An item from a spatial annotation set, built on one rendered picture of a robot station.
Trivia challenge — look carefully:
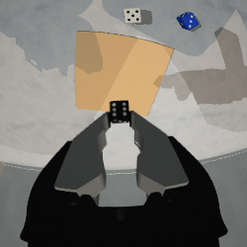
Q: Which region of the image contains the orange flat mat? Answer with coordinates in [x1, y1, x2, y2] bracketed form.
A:
[75, 31, 174, 117]

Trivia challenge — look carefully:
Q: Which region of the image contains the white die with black pips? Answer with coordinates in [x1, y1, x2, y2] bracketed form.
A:
[123, 8, 141, 24]

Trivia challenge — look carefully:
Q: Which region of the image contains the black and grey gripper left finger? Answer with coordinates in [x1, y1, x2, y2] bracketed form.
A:
[20, 112, 111, 242]

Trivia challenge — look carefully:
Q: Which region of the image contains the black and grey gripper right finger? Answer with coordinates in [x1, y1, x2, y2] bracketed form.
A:
[129, 110, 227, 238]

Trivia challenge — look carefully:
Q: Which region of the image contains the blue die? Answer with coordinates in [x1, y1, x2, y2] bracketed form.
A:
[176, 12, 199, 30]

